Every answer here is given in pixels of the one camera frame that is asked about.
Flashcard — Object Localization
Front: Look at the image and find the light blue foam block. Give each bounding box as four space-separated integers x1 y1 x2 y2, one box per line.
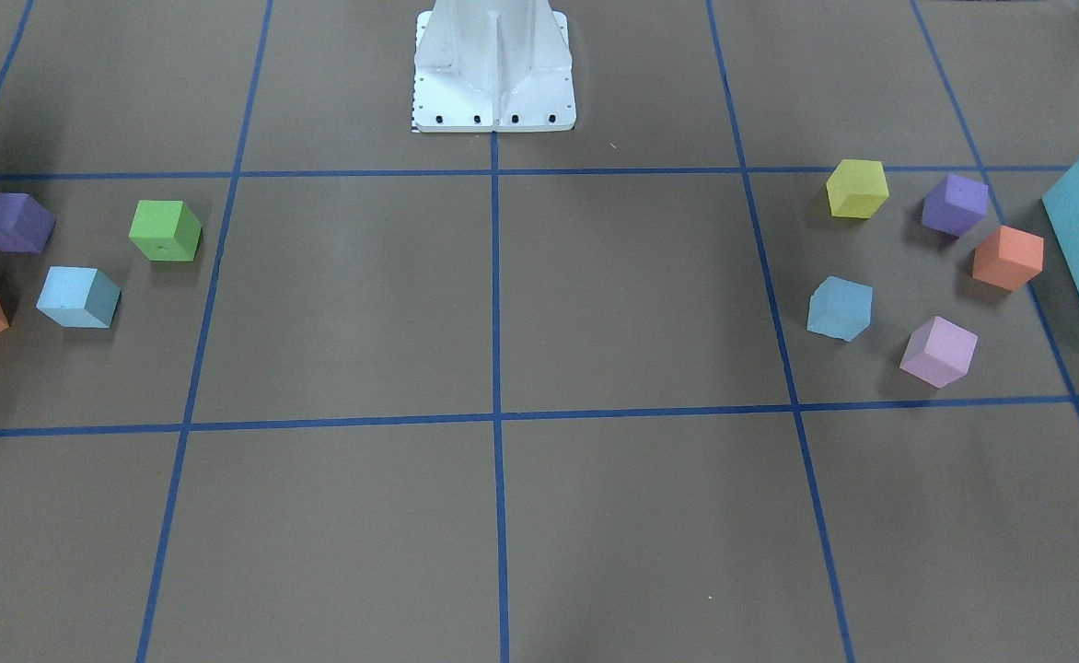
807 275 875 343
36 265 122 329

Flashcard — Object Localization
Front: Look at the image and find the yellow foam block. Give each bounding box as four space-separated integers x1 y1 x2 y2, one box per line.
827 158 890 220

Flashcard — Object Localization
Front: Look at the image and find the green foam block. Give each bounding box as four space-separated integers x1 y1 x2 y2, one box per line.
128 200 203 262

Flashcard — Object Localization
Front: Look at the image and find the pink foam block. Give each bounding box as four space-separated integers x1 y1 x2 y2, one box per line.
899 316 979 388

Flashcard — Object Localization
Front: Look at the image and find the purple foam block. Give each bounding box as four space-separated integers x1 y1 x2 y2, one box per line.
0 192 55 253
920 173 991 238

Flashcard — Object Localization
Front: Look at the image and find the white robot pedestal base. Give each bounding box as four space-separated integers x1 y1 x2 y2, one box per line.
411 1 577 134

